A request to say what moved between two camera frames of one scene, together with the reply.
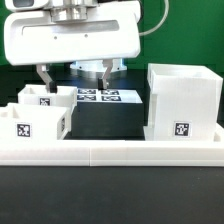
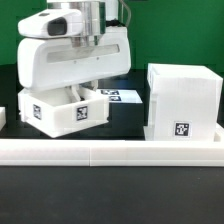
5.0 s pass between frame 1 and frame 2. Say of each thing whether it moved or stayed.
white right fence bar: stayed
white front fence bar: stayed
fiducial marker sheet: stayed
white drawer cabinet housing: stayed
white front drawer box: moved
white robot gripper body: moved
